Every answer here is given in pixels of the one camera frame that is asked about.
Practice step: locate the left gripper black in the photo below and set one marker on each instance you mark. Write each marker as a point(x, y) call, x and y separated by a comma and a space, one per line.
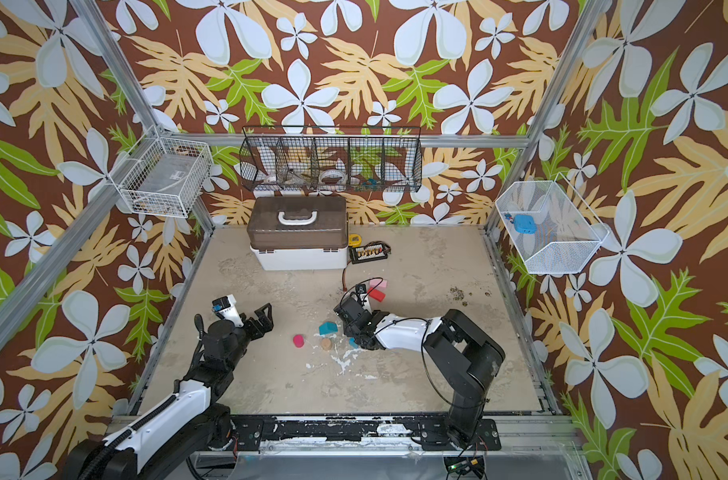
point(266, 323)

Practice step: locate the white wire basket right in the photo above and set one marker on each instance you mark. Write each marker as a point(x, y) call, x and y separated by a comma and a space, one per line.
point(569, 232)

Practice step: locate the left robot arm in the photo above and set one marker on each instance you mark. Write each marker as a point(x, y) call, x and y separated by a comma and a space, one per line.
point(190, 418)

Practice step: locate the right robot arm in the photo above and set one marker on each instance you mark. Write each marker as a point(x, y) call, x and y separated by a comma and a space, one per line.
point(465, 355)

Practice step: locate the yellow tape measure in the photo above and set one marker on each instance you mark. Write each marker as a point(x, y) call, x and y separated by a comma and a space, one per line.
point(355, 241)

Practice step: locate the red notched block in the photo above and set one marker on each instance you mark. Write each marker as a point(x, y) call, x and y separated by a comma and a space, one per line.
point(376, 295)

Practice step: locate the teal arch block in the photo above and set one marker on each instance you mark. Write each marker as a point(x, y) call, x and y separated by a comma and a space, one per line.
point(327, 328)

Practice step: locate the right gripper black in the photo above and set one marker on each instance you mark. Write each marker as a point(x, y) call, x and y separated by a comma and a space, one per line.
point(357, 318)

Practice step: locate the white box brown lid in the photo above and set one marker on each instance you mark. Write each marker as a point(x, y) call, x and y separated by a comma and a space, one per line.
point(299, 233)

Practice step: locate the white wire basket left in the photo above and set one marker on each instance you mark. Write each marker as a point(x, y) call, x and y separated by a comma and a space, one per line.
point(163, 175)

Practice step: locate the black wire basket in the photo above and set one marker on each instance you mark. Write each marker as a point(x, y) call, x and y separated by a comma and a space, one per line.
point(331, 159)

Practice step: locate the white wire basket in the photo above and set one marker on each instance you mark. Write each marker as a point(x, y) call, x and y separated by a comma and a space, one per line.
point(569, 232)
point(163, 175)

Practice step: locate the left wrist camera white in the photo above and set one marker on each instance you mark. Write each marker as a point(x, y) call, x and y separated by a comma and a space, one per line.
point(225, 309)

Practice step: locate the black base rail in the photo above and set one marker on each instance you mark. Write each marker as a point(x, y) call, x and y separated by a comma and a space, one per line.
point(428, 431)

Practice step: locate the blue object in basket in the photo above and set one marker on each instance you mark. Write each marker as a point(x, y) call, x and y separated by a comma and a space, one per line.
point(524, 224)

